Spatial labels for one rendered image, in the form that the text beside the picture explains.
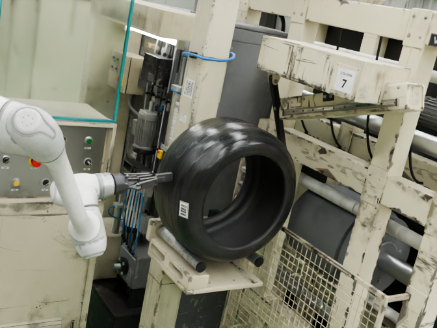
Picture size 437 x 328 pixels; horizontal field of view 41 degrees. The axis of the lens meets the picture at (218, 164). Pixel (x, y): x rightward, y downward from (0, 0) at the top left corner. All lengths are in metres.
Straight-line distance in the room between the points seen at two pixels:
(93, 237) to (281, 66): 1.03
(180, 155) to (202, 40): 0.51
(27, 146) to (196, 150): 0.84
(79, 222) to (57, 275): 1.04
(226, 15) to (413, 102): 0.82
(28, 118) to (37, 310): 1.61
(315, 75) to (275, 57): 0.26
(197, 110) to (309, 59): 0.52
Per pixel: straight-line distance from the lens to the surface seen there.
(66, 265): 2.87
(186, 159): 2.18
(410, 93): 2.17
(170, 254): 2.45
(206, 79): 2.47
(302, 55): 2.34
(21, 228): 2.72
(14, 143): 1.51
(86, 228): 1.91
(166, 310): 2.83
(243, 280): 2.51
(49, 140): 1.50
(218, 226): 2.60
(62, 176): 1.75
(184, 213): 2.16
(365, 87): 2.14
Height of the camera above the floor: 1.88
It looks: 15 degrees down
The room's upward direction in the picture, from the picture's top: 12 degrees clockwise
